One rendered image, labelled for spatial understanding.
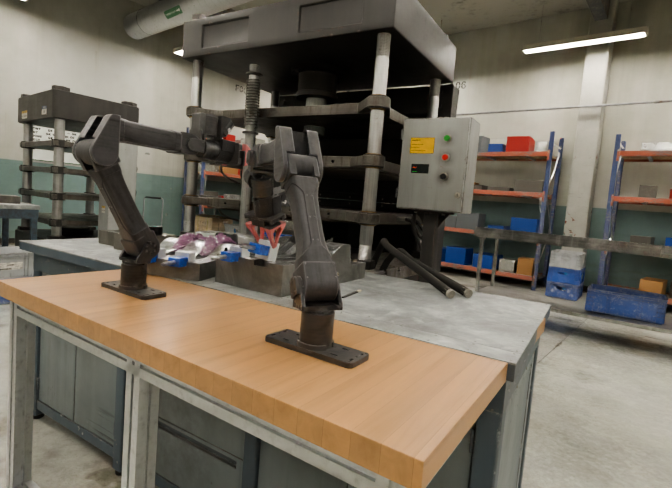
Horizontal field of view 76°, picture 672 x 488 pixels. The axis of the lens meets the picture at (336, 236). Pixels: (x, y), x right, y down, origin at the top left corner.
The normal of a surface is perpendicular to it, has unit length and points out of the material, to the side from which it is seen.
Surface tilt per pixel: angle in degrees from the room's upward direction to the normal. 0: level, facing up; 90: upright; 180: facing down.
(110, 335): 90
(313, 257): 57
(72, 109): 90
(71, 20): 90
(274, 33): 90
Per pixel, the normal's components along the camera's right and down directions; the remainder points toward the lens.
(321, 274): 0.41, -0.44
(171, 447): -0.52, 0.03
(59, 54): 0.77, 0.11
